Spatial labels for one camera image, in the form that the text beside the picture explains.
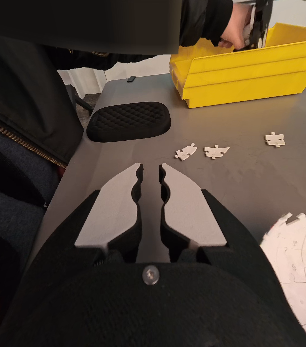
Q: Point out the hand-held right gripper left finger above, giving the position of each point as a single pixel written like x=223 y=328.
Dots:
x=109 y=214

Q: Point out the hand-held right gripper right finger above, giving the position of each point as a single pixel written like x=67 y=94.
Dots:
x=191 y=214

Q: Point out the yellow plastic bin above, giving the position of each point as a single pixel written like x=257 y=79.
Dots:
x=237 y=81

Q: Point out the single white jigsaw piece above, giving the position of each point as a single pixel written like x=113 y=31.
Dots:
x=275 y=139
x=186 y=151
x=216 y=151

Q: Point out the partly built puzzle ball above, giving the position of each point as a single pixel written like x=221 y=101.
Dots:
x=299 y=271

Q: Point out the person's left forearm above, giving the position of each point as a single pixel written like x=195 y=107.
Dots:
x=204 y=19

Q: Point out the person's left hand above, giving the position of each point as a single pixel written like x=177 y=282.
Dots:
x=235 y=24

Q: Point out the black chair base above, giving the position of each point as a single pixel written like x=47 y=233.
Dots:
x=81 y=104

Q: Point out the small black desk clip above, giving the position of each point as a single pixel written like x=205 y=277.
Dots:
x=131 y=79

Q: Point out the person's jacketed torso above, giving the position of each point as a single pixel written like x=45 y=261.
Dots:
x=20 y=95

